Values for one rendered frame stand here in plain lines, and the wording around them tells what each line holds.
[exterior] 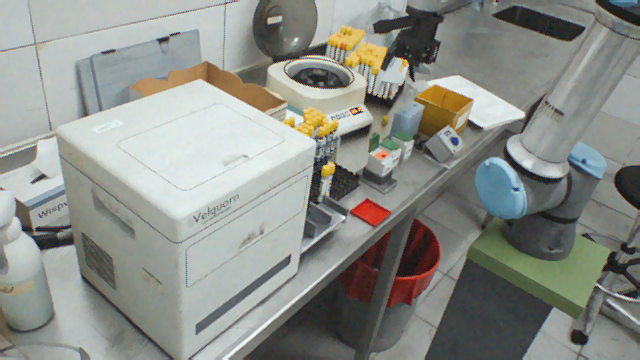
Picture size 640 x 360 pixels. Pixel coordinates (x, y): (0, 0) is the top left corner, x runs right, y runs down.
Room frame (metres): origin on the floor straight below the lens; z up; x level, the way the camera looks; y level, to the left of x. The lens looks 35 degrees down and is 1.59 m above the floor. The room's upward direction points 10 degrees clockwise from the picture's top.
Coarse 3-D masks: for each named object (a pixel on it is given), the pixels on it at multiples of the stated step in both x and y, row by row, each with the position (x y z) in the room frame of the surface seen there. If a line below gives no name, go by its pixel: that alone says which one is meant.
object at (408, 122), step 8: (408, 104) 1.30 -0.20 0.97; (416, 104) 1.31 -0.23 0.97; (400, 112) 1.24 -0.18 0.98; (408, 112) 1.25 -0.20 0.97; (416, 112) 1.26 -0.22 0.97; (400, 120) 1.23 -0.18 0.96; (408, 120) 1.23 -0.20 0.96; (416, 120) 1.28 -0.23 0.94; (392, 128) 1.24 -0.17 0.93; (400, 128) 1.23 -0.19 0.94; (408, 128) 1.24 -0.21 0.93; (416, 128) 1.29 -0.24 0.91; (392, 136) 1.24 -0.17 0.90; (416, 136) 1.29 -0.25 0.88
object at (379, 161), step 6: (378, 150) 1.07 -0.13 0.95; (372, 156) 1.04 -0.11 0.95; (378, 156) 1.04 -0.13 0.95; (384, 156) 1.05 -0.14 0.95; (390, 156) 1.06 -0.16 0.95; (372, 162) 1.04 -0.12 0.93; (378, 162) 1.03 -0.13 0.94; (384, 162) 1.03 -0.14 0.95; (390, 162) 1.05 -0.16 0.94; (372, 168) 1.04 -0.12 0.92; (378, 168) 1.03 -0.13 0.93; (384, 168) 1.03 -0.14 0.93; (390, 168) 1.05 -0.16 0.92; (378, 174) 1.03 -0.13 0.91; (384, 174) 1.03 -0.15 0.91
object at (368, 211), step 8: (368, 200) 0.96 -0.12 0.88; (352, 208) 0.92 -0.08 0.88; (360, 208) 0.93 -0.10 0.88; (368, 208) 0.94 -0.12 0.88; (376, 208) 0.94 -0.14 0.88; (384, 208) 0.94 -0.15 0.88; (360, 216) 0.90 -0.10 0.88; (368, 216) 0.91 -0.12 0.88; (376, 216) 0.91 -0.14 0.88; (384, 216) 0.91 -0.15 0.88; (376, 224) 0.88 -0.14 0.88
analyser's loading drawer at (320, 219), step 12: (312, 204) 0.83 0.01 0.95; (324, 204) 0.87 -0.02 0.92; (336, 204) 0.86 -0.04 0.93; (312, 216) 0.83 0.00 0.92; (324, 216) 0.81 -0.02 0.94; (336, 216) 0.84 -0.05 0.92; (312, 228) 0.77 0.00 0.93; (324, 228) 0.79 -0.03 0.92; (312, 240) 0.76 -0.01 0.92; (300, 252) 0.72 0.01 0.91
